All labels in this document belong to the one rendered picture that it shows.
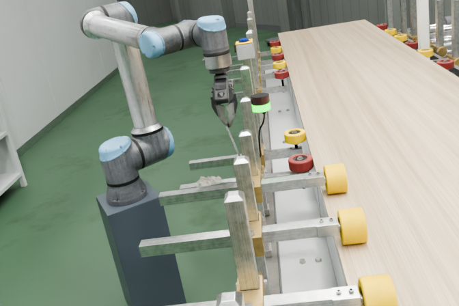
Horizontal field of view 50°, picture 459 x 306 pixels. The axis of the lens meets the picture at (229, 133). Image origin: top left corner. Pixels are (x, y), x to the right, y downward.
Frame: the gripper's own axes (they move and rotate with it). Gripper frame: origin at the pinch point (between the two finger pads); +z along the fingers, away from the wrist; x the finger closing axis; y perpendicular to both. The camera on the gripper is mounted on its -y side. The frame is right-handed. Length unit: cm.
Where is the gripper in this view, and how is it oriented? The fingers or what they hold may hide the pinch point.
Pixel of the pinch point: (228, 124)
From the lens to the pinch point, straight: 172.1
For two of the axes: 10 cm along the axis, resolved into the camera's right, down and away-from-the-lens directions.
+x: -9.9, 1.4, 1.0
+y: 0.5, -3.5, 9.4
